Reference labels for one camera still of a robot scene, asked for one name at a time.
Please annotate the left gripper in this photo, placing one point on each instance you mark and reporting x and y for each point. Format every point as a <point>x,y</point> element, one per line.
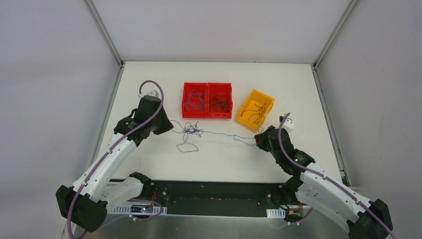
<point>163,123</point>

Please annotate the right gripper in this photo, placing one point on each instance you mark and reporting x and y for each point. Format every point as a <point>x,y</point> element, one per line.
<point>262,139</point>

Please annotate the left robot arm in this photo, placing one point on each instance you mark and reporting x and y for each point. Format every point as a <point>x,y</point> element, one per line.
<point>87,202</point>

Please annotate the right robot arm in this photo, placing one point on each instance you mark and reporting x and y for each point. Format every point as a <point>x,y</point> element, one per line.
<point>310,184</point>

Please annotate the yellow bin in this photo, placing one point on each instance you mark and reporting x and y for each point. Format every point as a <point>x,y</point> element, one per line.
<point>254,110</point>

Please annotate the red double bin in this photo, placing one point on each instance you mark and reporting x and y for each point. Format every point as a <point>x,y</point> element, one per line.
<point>207,101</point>

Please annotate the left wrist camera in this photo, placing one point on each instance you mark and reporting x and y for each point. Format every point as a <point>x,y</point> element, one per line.
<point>153,93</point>

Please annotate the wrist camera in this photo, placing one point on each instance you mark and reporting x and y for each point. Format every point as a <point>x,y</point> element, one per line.
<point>153,93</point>
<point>288,124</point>

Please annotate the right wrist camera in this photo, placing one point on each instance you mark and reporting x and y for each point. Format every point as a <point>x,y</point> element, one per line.
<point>288,124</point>

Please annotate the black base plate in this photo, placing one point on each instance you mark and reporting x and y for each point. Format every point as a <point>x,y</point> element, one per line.
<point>225,199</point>

